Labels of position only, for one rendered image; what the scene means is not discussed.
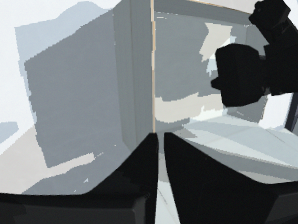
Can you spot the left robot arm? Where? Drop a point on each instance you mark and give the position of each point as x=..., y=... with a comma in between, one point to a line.
x=282, y=34

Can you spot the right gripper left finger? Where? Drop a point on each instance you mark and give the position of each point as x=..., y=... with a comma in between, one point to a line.
x=126, y=196

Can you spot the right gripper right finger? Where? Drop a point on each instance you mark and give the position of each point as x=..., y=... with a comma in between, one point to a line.
x=206, y=191

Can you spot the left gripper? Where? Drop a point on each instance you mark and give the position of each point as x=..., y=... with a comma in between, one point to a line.
x=240, y=77

